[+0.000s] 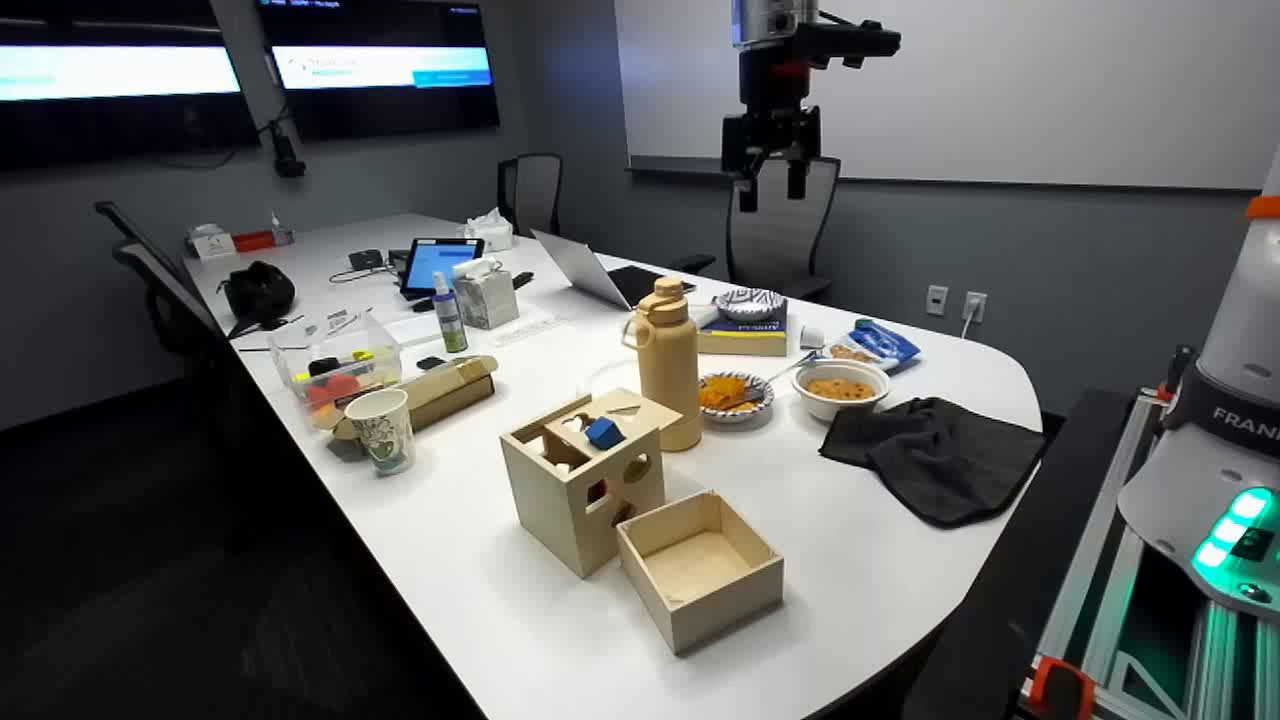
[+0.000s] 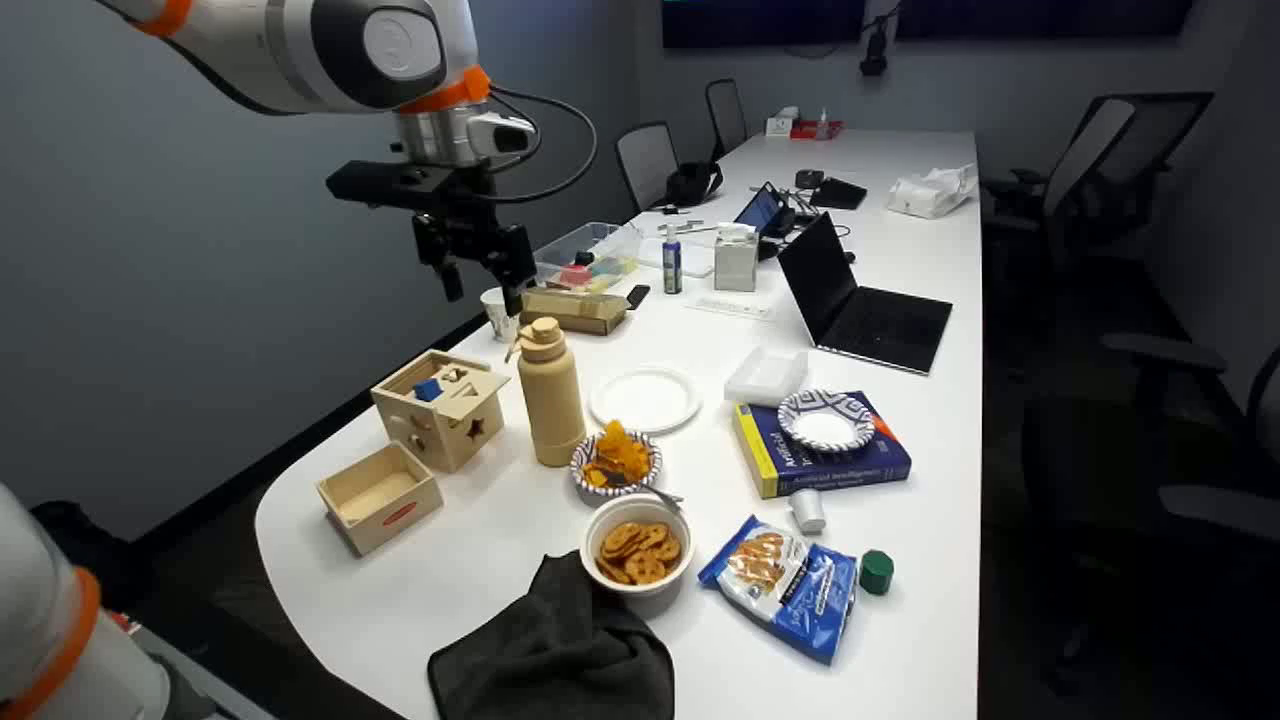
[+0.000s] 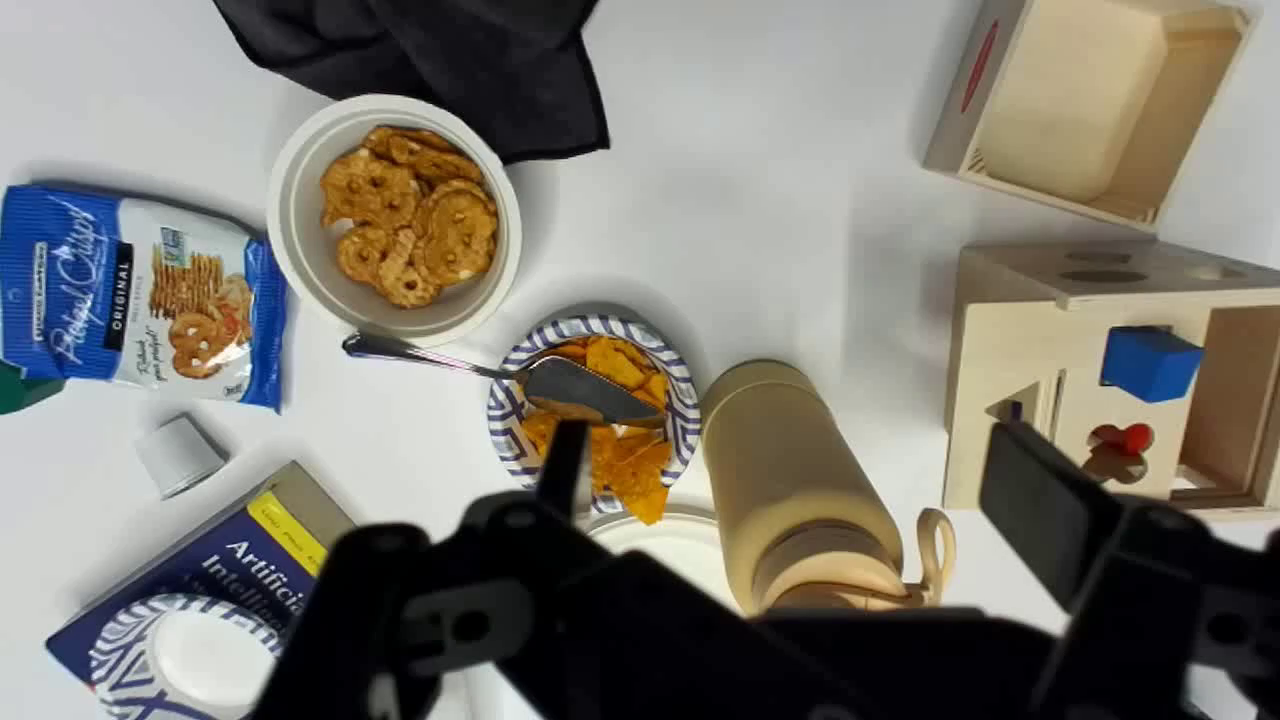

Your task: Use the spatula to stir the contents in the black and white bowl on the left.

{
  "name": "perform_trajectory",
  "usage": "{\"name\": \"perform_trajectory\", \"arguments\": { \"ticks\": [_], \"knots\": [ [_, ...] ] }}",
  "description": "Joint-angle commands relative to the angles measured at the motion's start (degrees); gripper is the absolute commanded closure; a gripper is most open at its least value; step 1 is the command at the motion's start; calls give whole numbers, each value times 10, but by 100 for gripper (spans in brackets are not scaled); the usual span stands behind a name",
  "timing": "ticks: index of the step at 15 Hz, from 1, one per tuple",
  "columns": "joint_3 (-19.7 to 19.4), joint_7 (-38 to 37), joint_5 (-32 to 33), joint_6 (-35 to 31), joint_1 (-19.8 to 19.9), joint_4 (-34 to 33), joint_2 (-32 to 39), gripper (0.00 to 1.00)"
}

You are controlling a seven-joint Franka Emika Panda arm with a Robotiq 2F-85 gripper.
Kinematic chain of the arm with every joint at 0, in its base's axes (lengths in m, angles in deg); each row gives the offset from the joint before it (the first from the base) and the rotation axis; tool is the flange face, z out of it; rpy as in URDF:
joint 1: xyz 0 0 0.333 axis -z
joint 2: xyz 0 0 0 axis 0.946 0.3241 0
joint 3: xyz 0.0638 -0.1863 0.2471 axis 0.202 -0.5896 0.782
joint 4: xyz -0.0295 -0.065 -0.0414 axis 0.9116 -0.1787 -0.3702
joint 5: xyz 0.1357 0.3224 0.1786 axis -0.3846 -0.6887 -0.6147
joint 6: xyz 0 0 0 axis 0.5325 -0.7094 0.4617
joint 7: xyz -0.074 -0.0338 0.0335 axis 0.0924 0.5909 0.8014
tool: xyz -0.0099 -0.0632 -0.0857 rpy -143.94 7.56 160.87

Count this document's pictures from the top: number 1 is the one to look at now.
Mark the grey laptop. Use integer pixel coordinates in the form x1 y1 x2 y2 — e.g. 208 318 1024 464
534 233 655 310

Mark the blue shape block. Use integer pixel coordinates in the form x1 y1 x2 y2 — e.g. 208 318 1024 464
584 417 624 449

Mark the wall monitor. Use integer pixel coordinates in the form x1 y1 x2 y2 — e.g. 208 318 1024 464
0 23 255 171
255 0 499 139

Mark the white patterned plate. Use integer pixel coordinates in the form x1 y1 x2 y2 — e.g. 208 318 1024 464
712 290 783 323

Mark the robot base stand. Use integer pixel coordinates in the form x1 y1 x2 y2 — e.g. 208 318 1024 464
914 145 1280 720

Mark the paper cup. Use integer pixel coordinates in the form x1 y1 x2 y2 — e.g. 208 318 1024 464
343 386 410 475

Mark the black cloth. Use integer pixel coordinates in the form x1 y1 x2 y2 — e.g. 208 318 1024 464
819 397 1045 527

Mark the clear plastic container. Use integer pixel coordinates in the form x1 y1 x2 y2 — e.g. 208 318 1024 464
268 318 402 414

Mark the black and white patterned bowl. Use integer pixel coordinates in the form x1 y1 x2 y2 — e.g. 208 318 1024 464
699 371 770 428

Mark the open wooden box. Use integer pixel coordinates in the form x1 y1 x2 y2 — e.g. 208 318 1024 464
614 491 783 656

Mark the blue and yellow box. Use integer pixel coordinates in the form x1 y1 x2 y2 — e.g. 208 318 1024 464
695 312 787 356

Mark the wall power outlet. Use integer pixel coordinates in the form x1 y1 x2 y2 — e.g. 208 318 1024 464
924 283 986 323

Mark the left wall monitor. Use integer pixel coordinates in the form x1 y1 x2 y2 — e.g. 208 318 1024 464
0 23 255 171

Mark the crumpled white tissue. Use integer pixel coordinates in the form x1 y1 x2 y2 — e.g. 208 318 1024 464
462 210 515 252

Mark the wooden rolling block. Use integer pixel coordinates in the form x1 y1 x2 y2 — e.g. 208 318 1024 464
328 353 505 451

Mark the white red box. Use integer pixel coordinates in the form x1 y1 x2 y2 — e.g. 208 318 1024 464
189 223 288 262

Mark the grey office chair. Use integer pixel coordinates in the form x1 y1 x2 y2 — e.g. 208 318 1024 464
718 155 838 302

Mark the right wall monitor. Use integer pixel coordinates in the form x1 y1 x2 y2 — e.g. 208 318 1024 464
255 0 499 139

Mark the tablet with blue screen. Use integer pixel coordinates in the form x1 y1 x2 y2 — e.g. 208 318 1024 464
398 237 484 302

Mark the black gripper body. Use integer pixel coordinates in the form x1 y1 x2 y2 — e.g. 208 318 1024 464
718 13 899 177

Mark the ceiling mounted camera pole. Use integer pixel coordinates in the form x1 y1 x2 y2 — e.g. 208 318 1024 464
208 0 306 181

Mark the white tissue box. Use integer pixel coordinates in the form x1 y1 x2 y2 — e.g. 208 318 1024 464
457 262 518 330

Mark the far black office chair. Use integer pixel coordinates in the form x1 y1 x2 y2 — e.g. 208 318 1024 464
497 153 564 233

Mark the small green spray bottle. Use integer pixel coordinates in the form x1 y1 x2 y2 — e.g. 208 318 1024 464
433 271 469 353

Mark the white bowl with snacks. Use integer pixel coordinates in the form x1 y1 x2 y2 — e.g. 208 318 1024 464
793 359 888 426

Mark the blue snack packet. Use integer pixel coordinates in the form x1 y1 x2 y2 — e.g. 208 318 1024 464
826 322 921 371

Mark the left side office chair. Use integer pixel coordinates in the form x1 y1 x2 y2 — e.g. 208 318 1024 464
96 199 252 449

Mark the wooden shape sorter box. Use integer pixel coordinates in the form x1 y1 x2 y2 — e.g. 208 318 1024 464
499 387 677 575

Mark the tan water bottle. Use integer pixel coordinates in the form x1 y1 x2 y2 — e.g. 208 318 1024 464
631 278 699 451

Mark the whiteboard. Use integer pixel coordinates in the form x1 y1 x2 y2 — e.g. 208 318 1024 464
610 0 1280 189

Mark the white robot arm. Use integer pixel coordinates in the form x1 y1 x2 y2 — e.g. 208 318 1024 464
718 0 899 212

